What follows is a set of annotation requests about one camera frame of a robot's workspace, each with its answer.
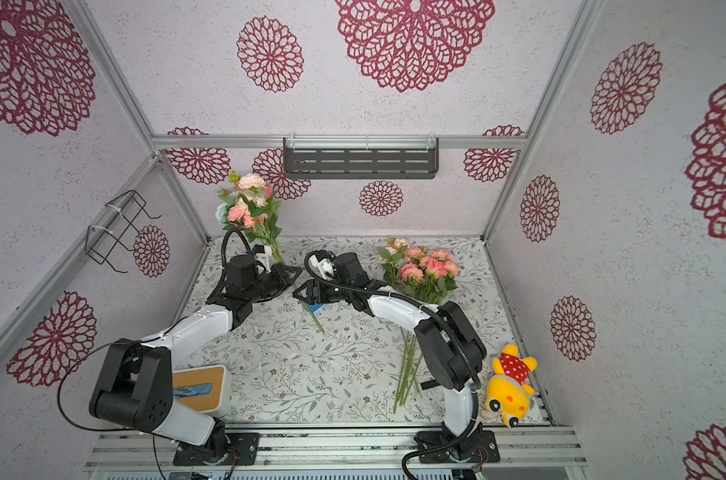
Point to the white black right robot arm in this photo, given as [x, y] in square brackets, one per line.
[451, 347]

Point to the black round knob tool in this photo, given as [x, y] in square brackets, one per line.
[429, 384]

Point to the wooden lid tissue box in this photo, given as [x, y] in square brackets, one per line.
[204, 389]

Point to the grey wall shelf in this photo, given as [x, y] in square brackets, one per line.
[361, 159]

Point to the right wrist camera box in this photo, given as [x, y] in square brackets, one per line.
[349, 271]

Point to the yellow plush bear toy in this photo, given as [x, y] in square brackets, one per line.
[508, 392]

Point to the black wire wall rack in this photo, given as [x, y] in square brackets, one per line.
[123, 214]

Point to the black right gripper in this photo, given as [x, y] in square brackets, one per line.
[314, 291]

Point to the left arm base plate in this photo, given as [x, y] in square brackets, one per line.
[223, 449]

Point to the pink rose bouquet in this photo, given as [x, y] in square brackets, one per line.
[426, 275]

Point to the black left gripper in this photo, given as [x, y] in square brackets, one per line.
[283, 271]

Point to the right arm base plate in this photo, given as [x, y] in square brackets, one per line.
[479, 447]

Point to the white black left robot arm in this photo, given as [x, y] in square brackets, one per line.
[135, 386]

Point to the mixed pastel flower bouquet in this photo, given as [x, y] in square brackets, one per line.
[249, 215]

